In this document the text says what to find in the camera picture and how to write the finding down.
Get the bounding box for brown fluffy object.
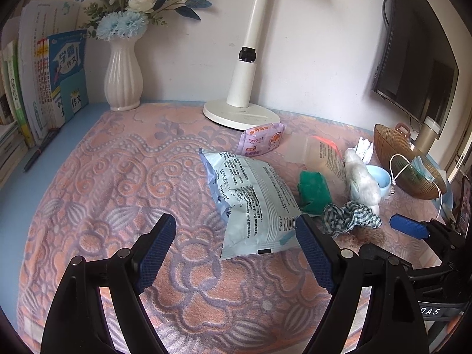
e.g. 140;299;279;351
347;229;384;246

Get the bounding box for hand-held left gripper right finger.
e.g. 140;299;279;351
295;214;430;354

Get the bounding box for blue white artificial flowers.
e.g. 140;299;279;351
74;0;212;41

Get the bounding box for pink patterned blanket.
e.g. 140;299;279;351
15;105;454;354

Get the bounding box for light blue cup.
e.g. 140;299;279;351
365;165;392;196

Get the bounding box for clear plastic bag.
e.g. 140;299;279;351
287;135;349;192

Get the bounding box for row of books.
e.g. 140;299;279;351
0;0;90;178

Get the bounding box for beige cylindrical container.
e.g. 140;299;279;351
415;116;441;155

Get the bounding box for black monitor cable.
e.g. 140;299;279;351
381;0;393;28

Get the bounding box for white paper packet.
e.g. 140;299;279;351
356;136;375;163

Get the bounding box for green cloth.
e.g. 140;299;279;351
298;170;332;216

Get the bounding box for brown ribbed bowl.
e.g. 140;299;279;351
373;123;448;200

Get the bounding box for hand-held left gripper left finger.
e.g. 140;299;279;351
40;213;177;354

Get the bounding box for purple pink wipes packet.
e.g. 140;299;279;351
239;122;285;156

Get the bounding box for checkered scrunchie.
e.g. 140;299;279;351
322;202;382;238

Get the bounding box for white cotton wad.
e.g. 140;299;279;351
343;147;381;214

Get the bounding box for black monitor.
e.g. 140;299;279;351
372;0;460;126

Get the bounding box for light blue tissue packet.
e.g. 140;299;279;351
199;147;303;259

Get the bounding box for white desk lamp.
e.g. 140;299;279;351
204;0;281;131

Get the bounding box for white ribbed vase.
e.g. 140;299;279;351
104;39;144;112

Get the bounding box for dark pen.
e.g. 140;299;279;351
24;129;61;172

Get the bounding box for blue face mask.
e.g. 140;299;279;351
389;153;443;211

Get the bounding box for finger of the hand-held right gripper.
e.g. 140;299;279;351
390;214;461;251
358;242;443;277

